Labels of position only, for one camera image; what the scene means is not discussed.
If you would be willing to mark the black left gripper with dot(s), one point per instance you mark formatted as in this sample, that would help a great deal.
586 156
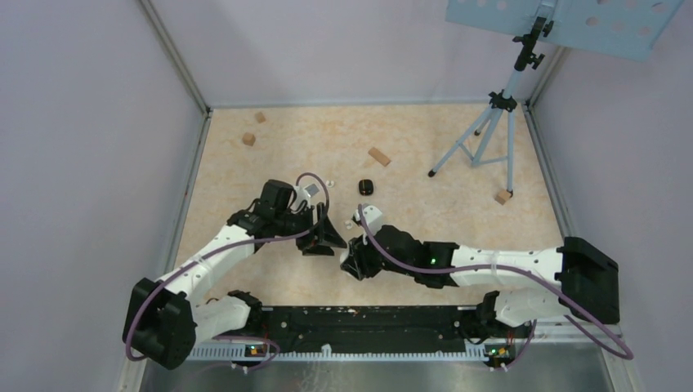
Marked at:
324 236

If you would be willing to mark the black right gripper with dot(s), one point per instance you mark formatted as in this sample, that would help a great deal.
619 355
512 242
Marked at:
358 260

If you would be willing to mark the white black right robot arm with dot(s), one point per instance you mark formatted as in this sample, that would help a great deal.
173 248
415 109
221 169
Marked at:
575 278

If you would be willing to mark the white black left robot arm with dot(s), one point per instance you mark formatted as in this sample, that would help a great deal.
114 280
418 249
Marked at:
166 317

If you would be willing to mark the black case with gold band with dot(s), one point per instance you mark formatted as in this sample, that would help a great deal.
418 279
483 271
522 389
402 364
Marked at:
365 187

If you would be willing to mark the long wooden block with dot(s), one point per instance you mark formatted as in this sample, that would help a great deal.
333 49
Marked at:
379 156

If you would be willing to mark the wooden cube left side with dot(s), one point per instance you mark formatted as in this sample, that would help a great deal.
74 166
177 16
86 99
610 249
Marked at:
249 139

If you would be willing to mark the wooden block under tripod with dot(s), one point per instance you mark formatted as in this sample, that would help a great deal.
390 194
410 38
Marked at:
503 196

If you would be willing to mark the light blue tripod stand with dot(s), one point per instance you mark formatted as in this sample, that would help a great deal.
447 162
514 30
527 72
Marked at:
474 141

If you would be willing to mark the light blue perforated panel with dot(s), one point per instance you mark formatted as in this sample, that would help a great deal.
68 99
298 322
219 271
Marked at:
625 29

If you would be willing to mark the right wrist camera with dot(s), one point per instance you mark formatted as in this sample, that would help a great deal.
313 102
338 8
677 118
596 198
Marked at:
372 215

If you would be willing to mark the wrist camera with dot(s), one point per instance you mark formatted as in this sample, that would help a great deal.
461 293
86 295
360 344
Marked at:
303 196
372 215

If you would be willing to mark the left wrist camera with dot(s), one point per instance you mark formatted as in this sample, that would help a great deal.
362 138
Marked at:
303 196

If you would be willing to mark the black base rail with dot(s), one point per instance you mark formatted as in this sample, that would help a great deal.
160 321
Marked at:
376 329

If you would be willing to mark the white slotted cable duct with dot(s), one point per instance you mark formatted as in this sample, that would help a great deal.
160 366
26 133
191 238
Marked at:
236 352

